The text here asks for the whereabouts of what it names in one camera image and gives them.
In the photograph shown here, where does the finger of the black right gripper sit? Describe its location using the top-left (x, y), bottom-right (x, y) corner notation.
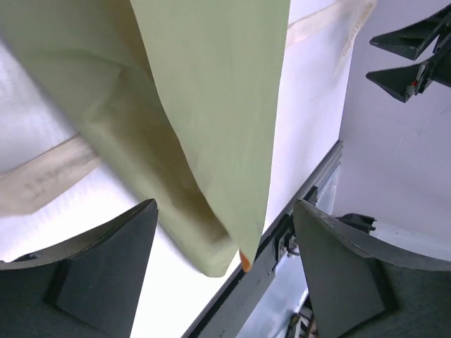
top-left (369, 5), bottom-right (450, 61)
top-left (366, 65), bottom-right (430, 103)

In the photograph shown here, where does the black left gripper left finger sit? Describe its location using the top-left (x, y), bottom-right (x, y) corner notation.
top-left (1, 199), bottom-right (158, 337)

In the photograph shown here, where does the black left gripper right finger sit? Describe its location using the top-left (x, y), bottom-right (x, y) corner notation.
top-left (293, 201), bottom-right (450, 337)

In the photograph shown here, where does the cream ribbon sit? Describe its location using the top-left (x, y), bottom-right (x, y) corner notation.
top-left (1, 1), bottom-right (377, 217)

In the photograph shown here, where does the green and orange wrapping paper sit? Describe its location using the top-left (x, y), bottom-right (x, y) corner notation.
top-left (1, 1), bottom-right (290, 277)

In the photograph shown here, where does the aluminium front rail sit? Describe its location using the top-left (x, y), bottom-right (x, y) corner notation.
top-left (281, 140), bottom-right (345, 219)

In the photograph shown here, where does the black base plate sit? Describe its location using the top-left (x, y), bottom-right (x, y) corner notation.
top-left (183, 187), bottom-right (318, 337)

